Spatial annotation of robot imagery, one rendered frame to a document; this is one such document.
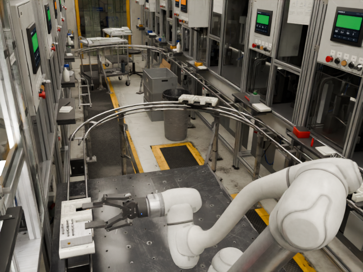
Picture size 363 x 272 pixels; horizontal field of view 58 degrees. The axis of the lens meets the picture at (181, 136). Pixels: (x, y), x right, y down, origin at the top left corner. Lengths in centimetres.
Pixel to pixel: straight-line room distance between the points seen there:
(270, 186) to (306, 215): 28
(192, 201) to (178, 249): 18
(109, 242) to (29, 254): 46
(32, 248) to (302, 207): 109
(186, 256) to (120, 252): 57
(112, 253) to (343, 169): 118
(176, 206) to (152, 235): 60
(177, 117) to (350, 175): 340
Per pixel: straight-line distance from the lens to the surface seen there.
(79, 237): 150
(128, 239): 182
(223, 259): 134
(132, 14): 941
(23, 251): 153
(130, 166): 377
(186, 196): 126
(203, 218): 194
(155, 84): 481
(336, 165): 97
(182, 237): 124
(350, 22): 224
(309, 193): 82
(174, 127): 427
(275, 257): 95
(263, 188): 106
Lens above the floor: 189
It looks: 25 degrees down
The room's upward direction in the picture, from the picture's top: 1 degrees clockwise
